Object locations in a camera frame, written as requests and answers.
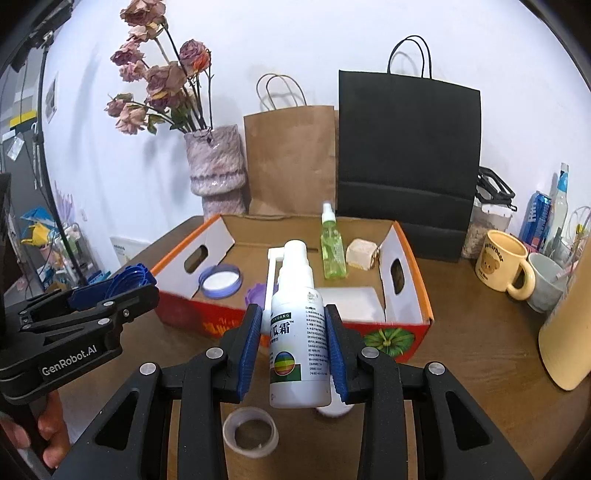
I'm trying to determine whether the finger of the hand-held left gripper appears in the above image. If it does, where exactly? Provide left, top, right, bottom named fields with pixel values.
left=21, top=282, right=160, bottom=352
left=18, top=287, right=112, bottom=320

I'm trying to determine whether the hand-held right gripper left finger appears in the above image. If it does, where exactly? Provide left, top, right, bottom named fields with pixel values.
left=51, top=302, right=264, bottom=480

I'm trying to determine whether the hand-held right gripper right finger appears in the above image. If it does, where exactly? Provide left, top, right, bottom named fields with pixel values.
left=323, top=304, right=534, bottom=480

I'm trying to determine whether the blue plastic measuring spoon set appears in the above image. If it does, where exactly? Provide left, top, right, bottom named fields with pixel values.
left=90, top=263, right=158, bottom=303

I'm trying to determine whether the orange cardboard box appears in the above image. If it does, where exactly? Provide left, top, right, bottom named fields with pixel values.
left=151, top=213, right=435, bottom=363

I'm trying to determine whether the white spray bottle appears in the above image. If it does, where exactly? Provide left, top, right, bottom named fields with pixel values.
left=268, top=240, right=333, bottom=409

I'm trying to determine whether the white rectangular plastic container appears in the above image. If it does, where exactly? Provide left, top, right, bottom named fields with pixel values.
left=315, top=286, right=386, bottom=324

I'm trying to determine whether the small purple plastic piece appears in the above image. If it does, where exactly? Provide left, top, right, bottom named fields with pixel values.
left=246, top=284, right=278, bottom=308

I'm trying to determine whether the purple rimmed round lid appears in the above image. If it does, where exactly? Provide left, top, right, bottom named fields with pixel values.
left=198, top=264, right=243, bottom=298

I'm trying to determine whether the green spray bottle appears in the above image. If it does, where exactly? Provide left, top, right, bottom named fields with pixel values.
left=320, top=202, right=347, bottom=280

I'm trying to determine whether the beige rectangular block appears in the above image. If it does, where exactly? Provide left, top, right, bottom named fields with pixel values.
left=345, top=237, right=377, bottom=271

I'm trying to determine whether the person's left hand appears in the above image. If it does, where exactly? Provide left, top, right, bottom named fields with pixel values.
left=0, top=390, right=72, bottom=469

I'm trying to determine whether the black tripod stand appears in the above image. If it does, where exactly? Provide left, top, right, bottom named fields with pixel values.
left=9, top=0, right=90, bottom=289

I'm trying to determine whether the translucent tape roll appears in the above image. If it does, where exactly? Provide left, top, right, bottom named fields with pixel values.
left=222, top=407, right=280, bottom=459

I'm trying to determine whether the pink marbled vase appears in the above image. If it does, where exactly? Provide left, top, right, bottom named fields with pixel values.
left=184, top=124, right=247, bottom=222

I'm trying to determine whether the yellow bear mug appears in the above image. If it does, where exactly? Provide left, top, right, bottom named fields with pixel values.
left=475, top=230, right=537, bottom=301

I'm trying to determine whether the brown paper bag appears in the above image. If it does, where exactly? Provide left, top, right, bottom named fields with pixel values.
left=243, top=73, right=337, bottom=217

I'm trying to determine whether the clip lid storage jar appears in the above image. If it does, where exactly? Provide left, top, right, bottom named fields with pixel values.
left=462, top=166, right=517, bottom=260

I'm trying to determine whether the black paper bag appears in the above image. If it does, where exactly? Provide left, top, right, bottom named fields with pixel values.
left=337, top=37, right=482, bottom=263

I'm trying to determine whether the grey ceramic cup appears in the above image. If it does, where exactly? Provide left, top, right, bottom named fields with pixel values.
left=526, top=252, right=571, bottom=313

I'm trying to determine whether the dried rose bouquet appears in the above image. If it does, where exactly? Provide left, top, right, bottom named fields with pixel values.
left=104, top=0, right=215, bottom=137

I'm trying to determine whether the beige cylindrical container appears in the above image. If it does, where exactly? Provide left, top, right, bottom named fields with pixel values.
left=538, top=258, right=591, bottom=392

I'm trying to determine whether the blue drink can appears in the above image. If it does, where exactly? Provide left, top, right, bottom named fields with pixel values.
left=521, top=191, right=553, bottom=252

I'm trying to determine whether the clear bottle with blue cap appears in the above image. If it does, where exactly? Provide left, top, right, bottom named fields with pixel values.
left=545, top=162, right=571, bottom=259

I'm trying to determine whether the wire storage rack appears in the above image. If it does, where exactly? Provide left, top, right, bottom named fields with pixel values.
left=18, top=203, right=93, bottom=287

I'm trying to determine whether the small wall picture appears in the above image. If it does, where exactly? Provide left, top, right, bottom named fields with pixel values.
left=44, top=78, right=61, bottom=123

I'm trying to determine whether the metal wire holder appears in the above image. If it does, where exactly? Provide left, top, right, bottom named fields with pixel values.
left=561, top=207, right=591, bottom=264

